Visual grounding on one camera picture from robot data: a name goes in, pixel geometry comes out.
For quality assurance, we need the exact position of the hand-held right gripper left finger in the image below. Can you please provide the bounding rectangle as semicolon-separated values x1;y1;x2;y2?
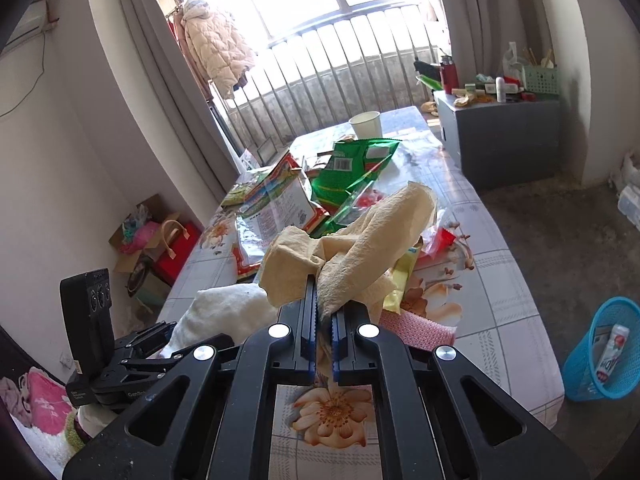
62;275;321;480

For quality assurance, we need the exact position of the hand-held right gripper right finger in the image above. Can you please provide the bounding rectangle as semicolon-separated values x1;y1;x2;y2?
330;304;592;480

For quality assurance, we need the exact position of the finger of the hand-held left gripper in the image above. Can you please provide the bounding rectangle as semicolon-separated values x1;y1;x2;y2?
115;323;177;358
107;334;236;380

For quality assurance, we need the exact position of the white cloth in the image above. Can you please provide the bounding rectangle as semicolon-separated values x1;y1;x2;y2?
160;285;279;362

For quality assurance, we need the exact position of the yellow cloth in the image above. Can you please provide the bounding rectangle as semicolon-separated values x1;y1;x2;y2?
260;181;441;386

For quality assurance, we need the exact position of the large silver red snack bag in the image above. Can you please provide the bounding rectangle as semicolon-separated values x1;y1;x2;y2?
234;152;332;281

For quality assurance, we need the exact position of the blue mesh wastebasket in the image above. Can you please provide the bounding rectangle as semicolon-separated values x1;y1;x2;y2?
561;296;640;402

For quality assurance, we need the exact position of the dark round container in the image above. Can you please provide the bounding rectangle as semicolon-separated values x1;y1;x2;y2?
125;256;157;297

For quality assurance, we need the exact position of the pink woven cloth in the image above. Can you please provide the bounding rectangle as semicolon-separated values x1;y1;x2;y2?
380;310;458;349

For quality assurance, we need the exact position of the yellow snack wrapper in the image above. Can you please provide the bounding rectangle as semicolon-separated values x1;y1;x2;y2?
382;247;426;313

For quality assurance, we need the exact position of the red gift bag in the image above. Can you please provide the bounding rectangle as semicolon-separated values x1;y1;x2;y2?
155;220;203;286

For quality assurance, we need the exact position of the cardboard box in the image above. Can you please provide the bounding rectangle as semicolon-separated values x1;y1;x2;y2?
109;194;173;273

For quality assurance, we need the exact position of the red snack wrapper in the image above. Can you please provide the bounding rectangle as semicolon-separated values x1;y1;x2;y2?
417;227;458;261

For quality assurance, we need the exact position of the clear plastic wrapper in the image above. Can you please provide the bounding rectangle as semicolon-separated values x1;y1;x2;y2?
344;186;389;212

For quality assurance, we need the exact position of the yellow green snack packet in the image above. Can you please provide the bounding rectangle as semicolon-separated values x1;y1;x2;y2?
221;179;273;207

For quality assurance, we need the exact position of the green snack bag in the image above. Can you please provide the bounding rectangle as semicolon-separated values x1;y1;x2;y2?
306;137;401;222

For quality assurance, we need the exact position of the white paper cup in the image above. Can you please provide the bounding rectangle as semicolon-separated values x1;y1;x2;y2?
348;111;382;140

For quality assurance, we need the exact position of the grey curtain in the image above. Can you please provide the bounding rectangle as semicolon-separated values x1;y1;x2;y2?
430;0;533;88
112;0;241;201

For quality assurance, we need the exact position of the grey cabinet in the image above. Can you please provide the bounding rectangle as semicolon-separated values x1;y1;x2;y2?
432;90;561;191

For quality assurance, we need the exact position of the white red drink carton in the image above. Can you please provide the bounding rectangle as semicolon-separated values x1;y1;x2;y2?
595;324;631;386

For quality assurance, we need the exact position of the metal window railing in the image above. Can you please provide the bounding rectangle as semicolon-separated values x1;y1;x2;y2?
215;2;441;146

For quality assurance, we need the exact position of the beige padded jacket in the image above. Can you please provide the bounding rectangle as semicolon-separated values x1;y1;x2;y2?
181;0;257;100

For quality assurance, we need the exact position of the white air conditioner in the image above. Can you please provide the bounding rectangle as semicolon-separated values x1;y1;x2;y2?
2;0;51;53

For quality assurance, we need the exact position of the green plastic basket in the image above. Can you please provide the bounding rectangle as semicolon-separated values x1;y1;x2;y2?
521;65;559;95

